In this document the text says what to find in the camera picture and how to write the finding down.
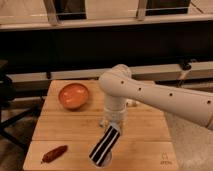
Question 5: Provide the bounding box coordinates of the brown sausage toy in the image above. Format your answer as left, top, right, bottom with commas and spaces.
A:
41, 145, 68, 163

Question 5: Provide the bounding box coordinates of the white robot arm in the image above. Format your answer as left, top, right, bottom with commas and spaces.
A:
98, 64, 213, 130

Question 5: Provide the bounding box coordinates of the black clamp with cable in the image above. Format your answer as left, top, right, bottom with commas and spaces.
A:
176, 60, 192, 90

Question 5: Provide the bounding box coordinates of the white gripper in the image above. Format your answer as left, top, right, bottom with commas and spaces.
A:
100, 108, 127, 133

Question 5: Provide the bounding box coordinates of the black office chair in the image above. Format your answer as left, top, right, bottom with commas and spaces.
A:
0, 59, 39, 150

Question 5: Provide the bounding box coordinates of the orange bowl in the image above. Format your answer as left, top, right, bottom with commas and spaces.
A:
58, 83, 89, 110

